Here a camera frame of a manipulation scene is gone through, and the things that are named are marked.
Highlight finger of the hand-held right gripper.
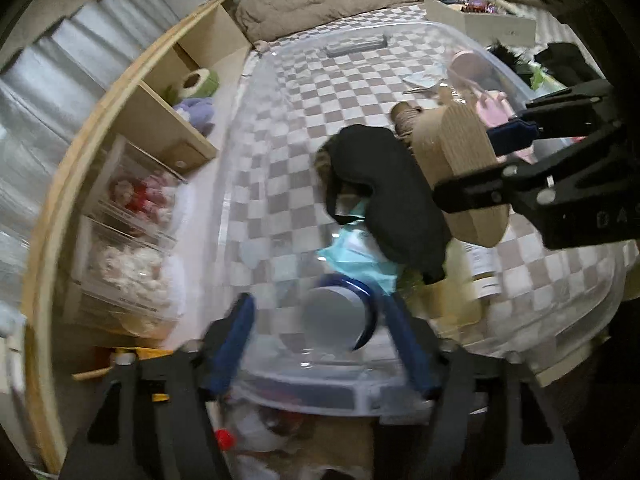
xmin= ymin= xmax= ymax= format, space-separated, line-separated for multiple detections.
xmin=487 ymin=79 xmax=618 ymax=157
xmin=432 ymin=157 xmax=553 ymax=214

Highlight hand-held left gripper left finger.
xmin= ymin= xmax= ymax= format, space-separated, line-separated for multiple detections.
xmin=59 ymin=292 xmax=256 ymax=480

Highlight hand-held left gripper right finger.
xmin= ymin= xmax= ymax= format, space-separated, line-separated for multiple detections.
xmin=385 ymin=290 xmax=581 ymax=480

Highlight cardboard tube with twine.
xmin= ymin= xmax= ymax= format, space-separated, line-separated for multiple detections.
xmin=390 ymin=102 xmax=511 ymax=248

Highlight round blue-rimmed tin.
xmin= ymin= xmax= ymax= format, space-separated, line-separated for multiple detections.
xmin=302 ymin=275 xmax=381 ymax=353

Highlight black eye mask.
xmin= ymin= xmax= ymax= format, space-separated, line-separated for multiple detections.
xmin=325 ymin=125 xmax=451 ymax=283

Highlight clear plastic storage bin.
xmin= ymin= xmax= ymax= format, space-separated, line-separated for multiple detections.
xmin=212 ymin=20 xmax=631 ymax=418

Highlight beige cardboard box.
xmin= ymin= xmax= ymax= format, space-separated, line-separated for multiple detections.
xmin=424 ymin=279 xmax=482 ymax=332

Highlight green wet wipes pack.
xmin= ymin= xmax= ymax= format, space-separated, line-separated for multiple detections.
xmin=529 ymin=66 xmax=568 ymax=97

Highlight pink round mirror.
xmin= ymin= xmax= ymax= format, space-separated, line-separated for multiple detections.
xmin=446 ymin=51 xmax=496 ymax=93

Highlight black feather accessory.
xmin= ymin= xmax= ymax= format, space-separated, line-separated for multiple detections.
xmin=487 ymin=42 xmax=522 ymax=69

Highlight white labelled bottle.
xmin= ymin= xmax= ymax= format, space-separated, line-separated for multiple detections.
xmin=461 ymin=239 xmax=504 ymax=302

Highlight black knit glove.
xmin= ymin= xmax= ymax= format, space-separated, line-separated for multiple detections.
xmin=532 ymin=42 xmax=601 ymax=92

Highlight teal face mask packet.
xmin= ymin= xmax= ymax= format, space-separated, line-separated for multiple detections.
xmin=317 ymin=197 xmax=401 ymax=296

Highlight white shoe box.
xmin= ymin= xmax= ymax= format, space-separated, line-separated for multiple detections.
xmin=422 ymin=0 xmax=538 ymax=51

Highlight pile of cosmetics and tapes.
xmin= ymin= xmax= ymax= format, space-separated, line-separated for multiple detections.
xmin=435 ymin=0 xmax=506 ymax=15

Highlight brown fuzzy hair accessory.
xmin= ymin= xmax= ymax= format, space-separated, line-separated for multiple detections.
xmin=315 ymin=142 xmax=347 ymax=197

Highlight doll display box red dolls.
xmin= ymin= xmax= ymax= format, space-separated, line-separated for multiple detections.
xmin=95 ymin=135 xmax=188 ymax=241

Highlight purple plush toy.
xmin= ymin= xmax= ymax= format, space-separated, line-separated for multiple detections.
xmin=172 ymin=97 xmax=217 ymax=136

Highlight wooden bedside shelf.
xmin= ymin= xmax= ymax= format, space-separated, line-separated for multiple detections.
xmin=22 ymin=0 xmax=251 ymax=471

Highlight green avocado plush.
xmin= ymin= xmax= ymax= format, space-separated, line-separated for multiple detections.
xmin=165 ymin=67 xmax=221 ymax=106

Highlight grey curtain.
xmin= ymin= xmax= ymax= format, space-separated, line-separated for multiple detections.
xmin=0 ymin=0 xmax=176 ymax=311

